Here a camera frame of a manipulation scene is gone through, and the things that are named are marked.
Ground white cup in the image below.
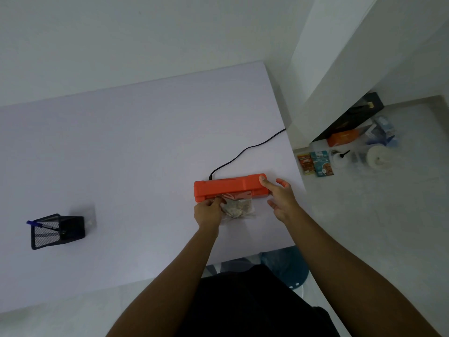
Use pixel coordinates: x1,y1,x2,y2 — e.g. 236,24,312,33
330,150,350,169

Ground person's left hand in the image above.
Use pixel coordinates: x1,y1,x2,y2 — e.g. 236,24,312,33
193,198,225,234

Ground blue round stool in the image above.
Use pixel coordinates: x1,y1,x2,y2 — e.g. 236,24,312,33
259,246,310,291

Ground teal snack packet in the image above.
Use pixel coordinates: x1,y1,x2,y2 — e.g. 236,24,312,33
310,150,334,178

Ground orange heat sealer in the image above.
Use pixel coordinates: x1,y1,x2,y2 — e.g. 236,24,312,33
194,173,271,203

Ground person's right forearm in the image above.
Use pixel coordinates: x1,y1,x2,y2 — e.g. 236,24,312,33
284,206,441,337

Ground person's right hand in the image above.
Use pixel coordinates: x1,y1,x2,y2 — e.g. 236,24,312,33
259,174,302,225

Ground black box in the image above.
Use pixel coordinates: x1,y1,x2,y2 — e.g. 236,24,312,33
312,92,385,143

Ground person's left forearm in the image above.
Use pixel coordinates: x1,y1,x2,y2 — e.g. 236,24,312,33
107,224,222,337

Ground blue packets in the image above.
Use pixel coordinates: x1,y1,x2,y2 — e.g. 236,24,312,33
364,115,397,146

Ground clear plastic bag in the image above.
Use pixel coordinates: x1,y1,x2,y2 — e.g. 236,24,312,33
217,192,257,221

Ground person's black shirt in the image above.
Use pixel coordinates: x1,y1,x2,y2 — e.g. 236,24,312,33
175,264,341,337

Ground orange box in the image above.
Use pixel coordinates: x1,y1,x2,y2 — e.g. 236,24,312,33
326,129,362,148

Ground red snack packet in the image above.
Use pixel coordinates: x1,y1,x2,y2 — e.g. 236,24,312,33
297,153,316,176

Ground blue pen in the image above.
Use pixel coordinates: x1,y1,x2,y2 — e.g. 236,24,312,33
26,220,60,231

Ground white tape roll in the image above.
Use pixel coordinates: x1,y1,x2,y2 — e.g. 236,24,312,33
366,144,393,169

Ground black mesh pen holder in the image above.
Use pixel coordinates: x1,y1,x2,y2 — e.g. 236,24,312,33
30,213,86,250

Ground person's grey trousers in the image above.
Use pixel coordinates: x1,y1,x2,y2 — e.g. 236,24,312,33
202,257,262,278

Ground black power cable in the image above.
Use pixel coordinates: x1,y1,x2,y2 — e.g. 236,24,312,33
209,128,287,181

